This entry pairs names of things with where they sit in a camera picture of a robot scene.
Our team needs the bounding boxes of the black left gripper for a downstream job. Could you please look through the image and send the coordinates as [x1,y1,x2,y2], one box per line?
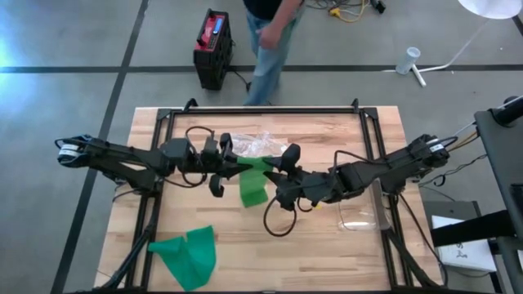
[199,131,254,199]

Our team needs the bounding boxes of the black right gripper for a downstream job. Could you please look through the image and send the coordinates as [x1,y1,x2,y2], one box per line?
[262,142,332,213]

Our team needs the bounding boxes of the green woven bandage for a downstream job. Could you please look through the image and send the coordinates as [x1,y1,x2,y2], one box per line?
[235,155,275,209]

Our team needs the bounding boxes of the clear plastic bin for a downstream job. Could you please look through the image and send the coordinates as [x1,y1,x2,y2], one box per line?
[336,179,390,234]

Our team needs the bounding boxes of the green flat elastic band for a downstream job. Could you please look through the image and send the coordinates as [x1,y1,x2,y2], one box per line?
[147,225,217,292]

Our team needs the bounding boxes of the person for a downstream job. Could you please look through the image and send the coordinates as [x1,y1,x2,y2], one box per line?
[242,0,306,107]

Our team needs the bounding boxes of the red and black battery box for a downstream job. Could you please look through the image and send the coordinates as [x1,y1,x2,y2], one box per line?
[192,7,235,91]

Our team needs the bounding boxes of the person's hand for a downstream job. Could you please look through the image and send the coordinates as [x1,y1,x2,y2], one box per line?
[259,26,284,51]

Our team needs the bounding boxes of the white box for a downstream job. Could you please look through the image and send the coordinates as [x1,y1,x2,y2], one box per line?
[431,214,498,274]

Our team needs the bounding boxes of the grey metal cart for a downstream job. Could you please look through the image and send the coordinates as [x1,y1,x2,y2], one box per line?
[431,95,523,294]

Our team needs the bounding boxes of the white floor lamp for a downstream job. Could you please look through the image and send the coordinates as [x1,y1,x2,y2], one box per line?
[382,0,523,88]

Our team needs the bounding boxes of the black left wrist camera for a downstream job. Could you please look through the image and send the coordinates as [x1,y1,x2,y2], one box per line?
[203,136,220,155]

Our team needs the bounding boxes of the black aluminium table frame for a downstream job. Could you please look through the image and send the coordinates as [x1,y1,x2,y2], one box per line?
[92,97,447,294]

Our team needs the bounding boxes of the black power cable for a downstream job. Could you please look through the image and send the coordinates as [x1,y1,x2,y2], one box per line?
[231,69,253,93]

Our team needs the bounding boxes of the yellow and black floor cables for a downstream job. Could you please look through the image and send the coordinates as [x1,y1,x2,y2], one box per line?
[304,0,387,24]

